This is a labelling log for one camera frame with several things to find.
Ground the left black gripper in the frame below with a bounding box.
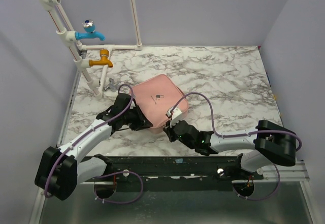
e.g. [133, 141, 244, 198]
[123, 105, 152, 131]

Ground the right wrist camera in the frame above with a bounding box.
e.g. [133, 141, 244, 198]
[166, 107, 183, 127]

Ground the white pvc pipe frame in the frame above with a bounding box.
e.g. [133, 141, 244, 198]
[38, 0, 143, 99]

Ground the purple cable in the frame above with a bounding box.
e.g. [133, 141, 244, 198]
[44, 83, 144, 205]
[166, 92, 303, 201]

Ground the blue faucet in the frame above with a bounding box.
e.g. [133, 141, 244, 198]
[75, 19, 105, 41]

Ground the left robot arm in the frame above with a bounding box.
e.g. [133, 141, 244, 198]
[35, 93, 152, 200]

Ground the chrome faucet valve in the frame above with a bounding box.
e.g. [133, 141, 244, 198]
[103, 78, 121, 92]

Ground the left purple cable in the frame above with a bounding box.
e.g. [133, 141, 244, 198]
[44, 83, 144, 205]

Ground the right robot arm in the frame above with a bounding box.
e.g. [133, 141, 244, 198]
[163, 120, 302, 179]

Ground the orange faucet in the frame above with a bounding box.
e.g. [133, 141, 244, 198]
[89, 49, 113, 68]

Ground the pink medicine kit case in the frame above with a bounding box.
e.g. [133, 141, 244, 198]
[132, 74, 184, 134]

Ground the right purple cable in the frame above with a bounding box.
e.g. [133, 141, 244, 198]
[166, 92, 303, 201]

